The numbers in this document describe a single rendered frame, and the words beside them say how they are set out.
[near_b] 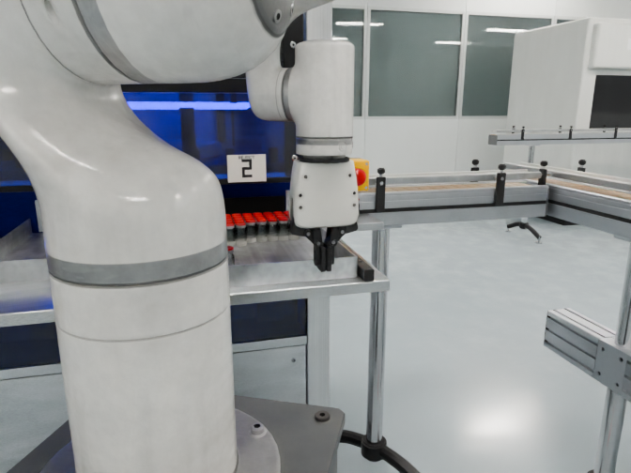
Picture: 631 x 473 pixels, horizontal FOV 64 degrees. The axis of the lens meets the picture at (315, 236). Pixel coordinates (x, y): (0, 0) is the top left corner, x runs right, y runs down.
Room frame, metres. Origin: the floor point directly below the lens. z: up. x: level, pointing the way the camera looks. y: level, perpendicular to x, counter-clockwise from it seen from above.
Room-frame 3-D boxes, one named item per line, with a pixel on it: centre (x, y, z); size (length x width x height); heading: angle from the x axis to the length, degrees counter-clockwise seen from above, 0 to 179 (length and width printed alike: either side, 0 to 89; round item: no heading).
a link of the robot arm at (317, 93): (0.76, -0.01, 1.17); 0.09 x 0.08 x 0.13; 72
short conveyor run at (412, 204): (1.41, -0.33, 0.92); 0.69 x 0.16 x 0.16; 104
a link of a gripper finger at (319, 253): (0.75, 0.00, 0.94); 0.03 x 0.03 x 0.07; 15
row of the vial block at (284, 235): (1.00, 0.12, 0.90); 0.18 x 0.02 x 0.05; 104
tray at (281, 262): (0.92, 0.10, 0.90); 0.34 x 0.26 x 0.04; 14
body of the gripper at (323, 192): (0.75, -0.01, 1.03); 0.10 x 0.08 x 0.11; 105
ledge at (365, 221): (1.25, -0.09, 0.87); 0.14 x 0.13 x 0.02; 14
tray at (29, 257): (0.94, 0.46, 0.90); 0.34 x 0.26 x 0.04; 14
